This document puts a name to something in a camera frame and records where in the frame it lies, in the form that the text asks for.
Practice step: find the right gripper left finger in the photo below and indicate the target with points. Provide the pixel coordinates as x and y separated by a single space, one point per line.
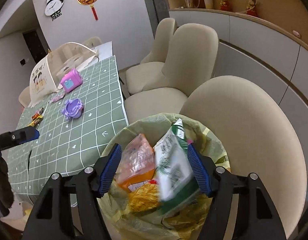
51 216

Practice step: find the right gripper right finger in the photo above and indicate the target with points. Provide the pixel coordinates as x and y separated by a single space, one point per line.
240 205

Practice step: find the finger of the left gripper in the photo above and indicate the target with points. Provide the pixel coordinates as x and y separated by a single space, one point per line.
18 137

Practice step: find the yellow snack packet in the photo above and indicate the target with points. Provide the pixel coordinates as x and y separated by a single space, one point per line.
36 121

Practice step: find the orange red snack packet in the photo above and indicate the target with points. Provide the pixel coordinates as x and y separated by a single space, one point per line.
38 113

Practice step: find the green white snack packet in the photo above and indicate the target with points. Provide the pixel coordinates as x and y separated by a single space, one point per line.
173 170

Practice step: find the yellow plastic trash bag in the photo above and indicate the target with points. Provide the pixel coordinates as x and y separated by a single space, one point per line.
154 194

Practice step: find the pink translucent wrapper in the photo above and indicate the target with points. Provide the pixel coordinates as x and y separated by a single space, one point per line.
58 97

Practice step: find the near beige chair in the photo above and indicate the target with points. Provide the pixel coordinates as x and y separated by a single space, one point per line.
257 136

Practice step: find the green checked tablecloth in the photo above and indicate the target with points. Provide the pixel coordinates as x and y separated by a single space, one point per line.
68 146

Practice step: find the mesh food cover tent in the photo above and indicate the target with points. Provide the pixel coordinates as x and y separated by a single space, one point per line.
48 72

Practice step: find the purple toy carriage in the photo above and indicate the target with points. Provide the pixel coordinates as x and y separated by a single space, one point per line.
72 109

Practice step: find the pink toy box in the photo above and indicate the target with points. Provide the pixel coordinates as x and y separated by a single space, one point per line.
71 80

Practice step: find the far beige chair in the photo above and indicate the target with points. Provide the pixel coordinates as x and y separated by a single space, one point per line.
138 76

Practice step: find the middle beige chair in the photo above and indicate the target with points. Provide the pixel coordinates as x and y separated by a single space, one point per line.
189 63

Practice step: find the red figurine on counter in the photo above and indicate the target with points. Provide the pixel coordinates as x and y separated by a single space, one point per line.
225 5

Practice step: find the yellow cup with lid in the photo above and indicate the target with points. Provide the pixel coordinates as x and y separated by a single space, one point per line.
209 4

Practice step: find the panda wall clock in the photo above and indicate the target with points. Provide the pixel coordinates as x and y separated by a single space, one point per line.
53 8

